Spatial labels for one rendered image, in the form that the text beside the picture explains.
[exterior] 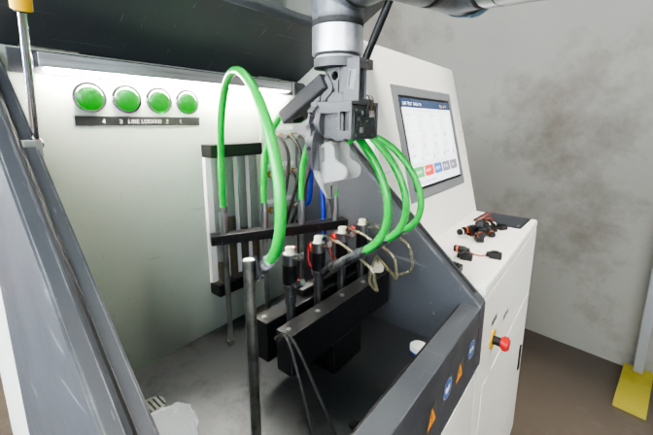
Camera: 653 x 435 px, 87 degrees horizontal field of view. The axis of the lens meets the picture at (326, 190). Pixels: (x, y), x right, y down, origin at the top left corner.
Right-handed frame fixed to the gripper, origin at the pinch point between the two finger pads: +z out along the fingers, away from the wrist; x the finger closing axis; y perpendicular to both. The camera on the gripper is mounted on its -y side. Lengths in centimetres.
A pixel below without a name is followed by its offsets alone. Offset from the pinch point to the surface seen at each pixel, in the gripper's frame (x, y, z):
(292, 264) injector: -1.4, -6.6, 14.3
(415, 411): -2.1, 18.1, 29.6
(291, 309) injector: -1.5, -7.3, 23.3
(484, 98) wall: 206, -32, -27
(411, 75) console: 63, -16, -26
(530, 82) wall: 202, -6, -35
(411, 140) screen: 54, -11, -6
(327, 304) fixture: 6.5, -4.8, 24.9
